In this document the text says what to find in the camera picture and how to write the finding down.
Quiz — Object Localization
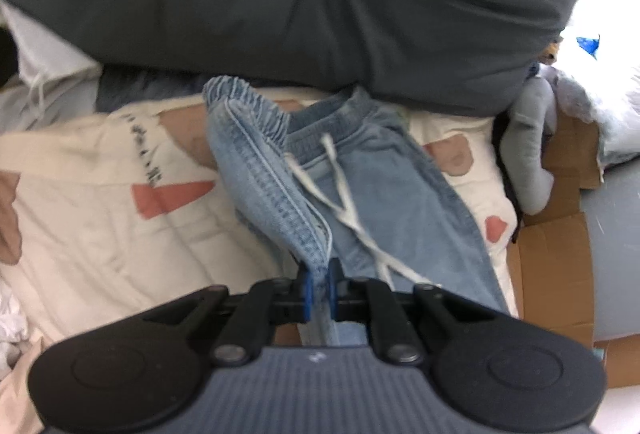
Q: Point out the cream bear-print quilt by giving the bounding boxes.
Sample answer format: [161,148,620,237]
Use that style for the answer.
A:
[0,88,522,434]

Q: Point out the grey U-shaped neck pillow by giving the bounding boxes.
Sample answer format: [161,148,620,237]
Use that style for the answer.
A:
[499,75,558,215]

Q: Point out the grey-blue appliance cabinet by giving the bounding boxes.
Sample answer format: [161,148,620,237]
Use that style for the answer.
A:
[580,159,640,341]

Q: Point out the blue-grey denim pants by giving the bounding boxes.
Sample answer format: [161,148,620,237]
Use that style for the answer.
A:
[203,76,509,346]

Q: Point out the brown cardboard sheet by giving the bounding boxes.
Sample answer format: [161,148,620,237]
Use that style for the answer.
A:
[508,114,639,388]

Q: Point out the brown teddy bear toy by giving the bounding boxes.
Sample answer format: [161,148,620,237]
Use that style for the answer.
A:
[537,38,561,65]

